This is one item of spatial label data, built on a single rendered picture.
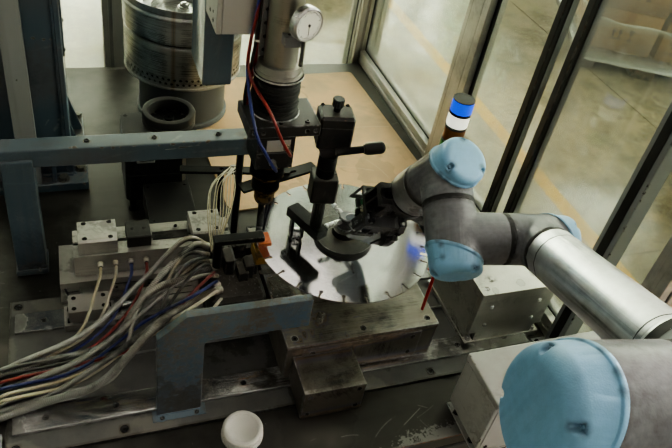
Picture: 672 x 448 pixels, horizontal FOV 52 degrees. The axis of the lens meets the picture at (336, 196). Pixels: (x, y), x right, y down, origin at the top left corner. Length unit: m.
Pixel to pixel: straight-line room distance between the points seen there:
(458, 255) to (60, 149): 0.74
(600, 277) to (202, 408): 0.72
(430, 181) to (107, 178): 0.95
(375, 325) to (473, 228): 0.41
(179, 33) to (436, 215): 0.92
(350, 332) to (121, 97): 1.05
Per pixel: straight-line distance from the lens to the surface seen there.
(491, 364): 1.25
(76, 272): 1.40
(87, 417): 1.26
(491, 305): 1.39
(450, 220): 0.95
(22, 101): 1.56
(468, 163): 0.97
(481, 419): 1.26
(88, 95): 2.03
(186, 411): 1.26
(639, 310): 0.80
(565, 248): 0.92
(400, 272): 1.26
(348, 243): 1.27
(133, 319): 1.23
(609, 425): 0.61
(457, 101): 1.38
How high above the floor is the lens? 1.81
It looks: 38 degrees down
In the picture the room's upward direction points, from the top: 12 degrees clockwise
